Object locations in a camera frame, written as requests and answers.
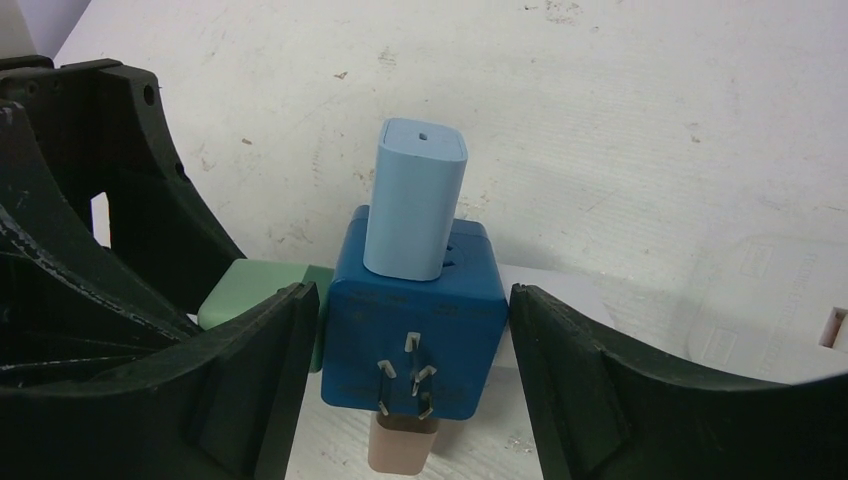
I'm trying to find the light green plug charger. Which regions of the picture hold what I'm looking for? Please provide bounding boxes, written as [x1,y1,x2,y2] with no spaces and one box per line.
[197,259,334,373]

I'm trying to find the blue cube socket adapter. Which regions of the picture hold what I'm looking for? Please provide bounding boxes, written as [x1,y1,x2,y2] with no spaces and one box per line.
[321,205,508,420]

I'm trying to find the pink brown plug charger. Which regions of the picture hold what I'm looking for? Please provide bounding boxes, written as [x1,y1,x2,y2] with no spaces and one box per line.
[368,413,440,476]

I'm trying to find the light blue plug charger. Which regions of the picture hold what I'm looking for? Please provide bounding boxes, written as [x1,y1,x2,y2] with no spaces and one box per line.
[363,118,468,281]

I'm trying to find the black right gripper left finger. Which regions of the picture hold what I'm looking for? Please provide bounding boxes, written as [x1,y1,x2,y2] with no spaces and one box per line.
[1,283,320,479]

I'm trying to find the white flat adapter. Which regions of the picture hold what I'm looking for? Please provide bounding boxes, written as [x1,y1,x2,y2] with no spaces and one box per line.
[687,236,847,384]

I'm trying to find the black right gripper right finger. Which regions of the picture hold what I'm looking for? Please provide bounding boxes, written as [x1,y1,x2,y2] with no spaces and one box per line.
[509,284,847,479]

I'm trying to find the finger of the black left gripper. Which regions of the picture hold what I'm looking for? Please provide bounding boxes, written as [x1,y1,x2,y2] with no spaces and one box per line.
[1,58,244,313]
[1,100,199,388]

